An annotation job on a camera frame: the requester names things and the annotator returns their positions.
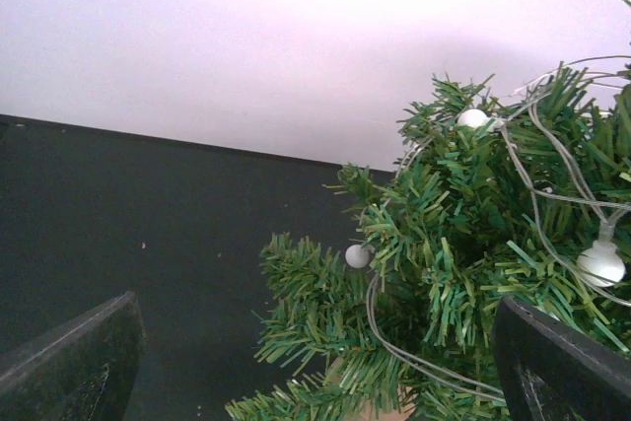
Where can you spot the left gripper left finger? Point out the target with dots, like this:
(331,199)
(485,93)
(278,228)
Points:
(83,369)

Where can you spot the small green christmas tree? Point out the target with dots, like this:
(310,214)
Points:
(528,200)

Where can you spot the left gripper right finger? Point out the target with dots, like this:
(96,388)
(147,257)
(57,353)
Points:
(550,371)

